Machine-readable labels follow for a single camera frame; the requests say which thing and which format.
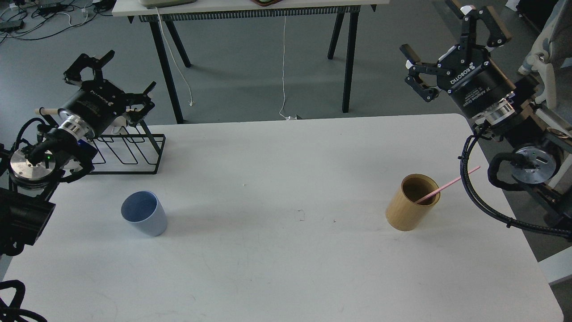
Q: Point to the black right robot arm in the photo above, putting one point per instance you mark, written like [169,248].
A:
[500,110]

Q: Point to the bamboo cylinder holder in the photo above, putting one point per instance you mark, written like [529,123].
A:
[403,212]

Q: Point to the black wire dish rack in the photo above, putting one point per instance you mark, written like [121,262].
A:
[115,151]

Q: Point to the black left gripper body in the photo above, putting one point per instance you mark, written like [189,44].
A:
[97,104]

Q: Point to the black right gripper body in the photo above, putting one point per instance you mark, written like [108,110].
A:
[474,83]

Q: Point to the white background table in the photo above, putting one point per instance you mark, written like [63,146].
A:
[254,69]

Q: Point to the pink chopstick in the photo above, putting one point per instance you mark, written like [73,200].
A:
[438,190]

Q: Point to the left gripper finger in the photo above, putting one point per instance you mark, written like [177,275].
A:
[135,117]
[72,74]

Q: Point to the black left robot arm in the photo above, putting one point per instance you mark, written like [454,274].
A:
[25,205]

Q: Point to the blue plastic cup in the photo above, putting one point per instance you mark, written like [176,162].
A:
[144,211]

